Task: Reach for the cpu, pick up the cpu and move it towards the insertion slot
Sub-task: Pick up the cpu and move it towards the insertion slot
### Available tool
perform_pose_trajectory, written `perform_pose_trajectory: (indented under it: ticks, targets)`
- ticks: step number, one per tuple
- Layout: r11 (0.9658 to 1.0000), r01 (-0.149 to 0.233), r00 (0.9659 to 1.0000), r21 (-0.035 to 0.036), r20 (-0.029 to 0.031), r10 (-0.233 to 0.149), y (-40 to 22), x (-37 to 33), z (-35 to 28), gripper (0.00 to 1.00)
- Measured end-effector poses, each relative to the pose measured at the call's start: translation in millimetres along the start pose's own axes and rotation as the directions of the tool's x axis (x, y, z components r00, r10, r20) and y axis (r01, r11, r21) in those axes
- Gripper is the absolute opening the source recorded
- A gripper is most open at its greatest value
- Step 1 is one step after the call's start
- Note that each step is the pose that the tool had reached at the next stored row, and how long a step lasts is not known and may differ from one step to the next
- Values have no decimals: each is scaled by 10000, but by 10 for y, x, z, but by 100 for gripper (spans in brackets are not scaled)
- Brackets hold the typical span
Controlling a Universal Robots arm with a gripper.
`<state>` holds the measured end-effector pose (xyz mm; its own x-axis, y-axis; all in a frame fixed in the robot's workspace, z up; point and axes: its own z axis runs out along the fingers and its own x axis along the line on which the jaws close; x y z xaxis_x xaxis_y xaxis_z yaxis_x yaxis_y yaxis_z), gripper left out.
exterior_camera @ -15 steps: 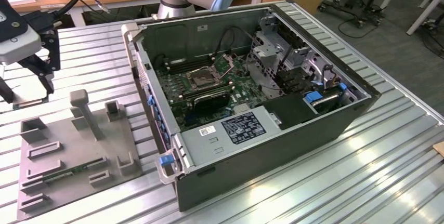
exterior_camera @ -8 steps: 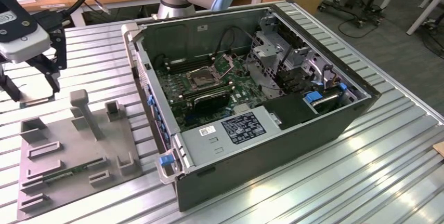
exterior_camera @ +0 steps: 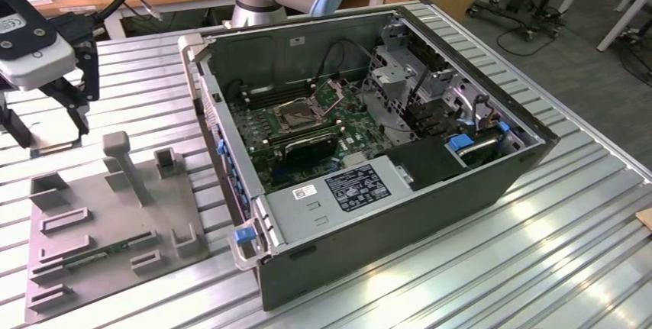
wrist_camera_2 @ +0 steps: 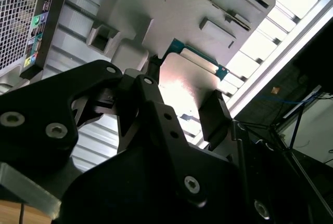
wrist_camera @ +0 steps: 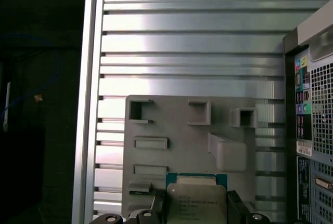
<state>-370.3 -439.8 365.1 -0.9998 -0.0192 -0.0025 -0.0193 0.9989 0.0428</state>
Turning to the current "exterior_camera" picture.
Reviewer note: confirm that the black open PC case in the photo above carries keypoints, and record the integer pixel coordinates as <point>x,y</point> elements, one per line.
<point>387,249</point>

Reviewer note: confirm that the silver curved metal bracket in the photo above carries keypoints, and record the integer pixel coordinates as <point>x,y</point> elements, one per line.
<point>466,94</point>

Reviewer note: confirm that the green RAM stick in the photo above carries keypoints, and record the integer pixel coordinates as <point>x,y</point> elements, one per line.
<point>96,256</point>

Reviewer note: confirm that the silver CPU green board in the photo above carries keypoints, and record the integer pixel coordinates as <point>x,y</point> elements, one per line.
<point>54,146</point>

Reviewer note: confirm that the blue slot clip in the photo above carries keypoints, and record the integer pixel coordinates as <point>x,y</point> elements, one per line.
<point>222,147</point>

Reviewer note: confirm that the blue case latch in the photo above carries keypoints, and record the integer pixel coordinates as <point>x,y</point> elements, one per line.
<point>243,236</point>

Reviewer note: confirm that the black plastic shroud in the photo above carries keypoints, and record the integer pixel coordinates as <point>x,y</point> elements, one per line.
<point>426,165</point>

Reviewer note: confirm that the green motherboard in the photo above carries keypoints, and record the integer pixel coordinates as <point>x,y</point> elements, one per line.
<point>356,132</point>

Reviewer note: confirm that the black RAM slot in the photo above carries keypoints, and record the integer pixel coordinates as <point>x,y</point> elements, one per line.
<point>279,99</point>
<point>278,143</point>
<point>306,133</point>
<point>279,93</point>
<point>278,86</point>

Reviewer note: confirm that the CPU socket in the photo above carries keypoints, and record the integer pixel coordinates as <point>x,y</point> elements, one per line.
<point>299,117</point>

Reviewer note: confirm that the grey plastic parts rack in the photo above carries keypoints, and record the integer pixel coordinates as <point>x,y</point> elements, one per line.
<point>112,214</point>

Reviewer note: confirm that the grey power supply unit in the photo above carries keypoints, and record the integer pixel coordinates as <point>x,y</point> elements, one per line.
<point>300,222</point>

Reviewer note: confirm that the silver metal drive cage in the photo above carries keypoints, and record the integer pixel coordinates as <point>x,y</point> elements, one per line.
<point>390,77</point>

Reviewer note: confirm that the brown wooden block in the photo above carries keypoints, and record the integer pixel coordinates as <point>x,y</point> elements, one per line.
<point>646,220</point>

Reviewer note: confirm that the small blue tab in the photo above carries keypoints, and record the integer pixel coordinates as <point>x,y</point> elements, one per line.
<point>503,127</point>

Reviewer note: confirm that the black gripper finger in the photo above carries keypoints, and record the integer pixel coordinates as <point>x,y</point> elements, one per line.
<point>12,126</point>
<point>91,77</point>

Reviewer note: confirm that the grey and black wrist camera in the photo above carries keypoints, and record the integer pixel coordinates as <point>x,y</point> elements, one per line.
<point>40,65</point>

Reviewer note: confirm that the small silver heat sink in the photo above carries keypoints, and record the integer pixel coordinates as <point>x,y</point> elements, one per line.
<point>352,159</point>

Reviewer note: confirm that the hard disk in blue carrier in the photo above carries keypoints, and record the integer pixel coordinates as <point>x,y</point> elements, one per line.
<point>459,142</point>

